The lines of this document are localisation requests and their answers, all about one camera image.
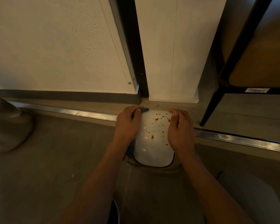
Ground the person's left hand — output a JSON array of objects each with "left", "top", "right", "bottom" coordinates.
[{"left": 113, "top": 105, "right": 144, "bottom": 147}]

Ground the person's right hand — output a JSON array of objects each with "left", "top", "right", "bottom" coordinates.
[{"left": 167, "top": 108, "right": 196, "bottom": 159}]

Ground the dark blue cloth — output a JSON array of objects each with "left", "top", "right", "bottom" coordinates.
[{"left": 125, "top": 107, "right": 150, "bottom": 159}]

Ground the person's left forearm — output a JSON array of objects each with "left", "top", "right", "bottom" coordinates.
[{"left": 57, "top": 141, "right": 131, "bottom": 224}]

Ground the person's right forearm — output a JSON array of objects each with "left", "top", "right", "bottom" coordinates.
[{"left": 180, "top": 154, "right": 255, "bottom": 224}]

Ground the person's left black shoe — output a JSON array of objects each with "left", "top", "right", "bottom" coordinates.
[{"left": 107, "top": 198, "right": 120, "bottom": 224}]

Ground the metal floor threshold strip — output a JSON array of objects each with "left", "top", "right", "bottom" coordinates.
[{"left": 8, "top": 101, "right": 280, "bottom": 154}]

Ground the grey baseboard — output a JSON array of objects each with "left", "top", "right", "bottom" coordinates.
[{"left": 0, "top": 89, "right": 142, "bottom": 105}]

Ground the white sticker label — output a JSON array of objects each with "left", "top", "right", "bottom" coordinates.
[{"left": 244, "top": 88, "right": 270, "bottom": 93}]

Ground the brown bench with sticker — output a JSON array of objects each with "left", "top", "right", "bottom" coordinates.
[{"left": 199, "top": 0, "right": 280, "bottom": 127}]

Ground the silver cylinder planter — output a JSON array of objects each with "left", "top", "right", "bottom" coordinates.
[{"left": 0, "top": 92, "right": 34, "bottom": 154}]

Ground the black wall post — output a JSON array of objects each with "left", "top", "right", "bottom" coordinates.
[{"left": 107, "top": 0, "right": 150, "bottom": 99}]

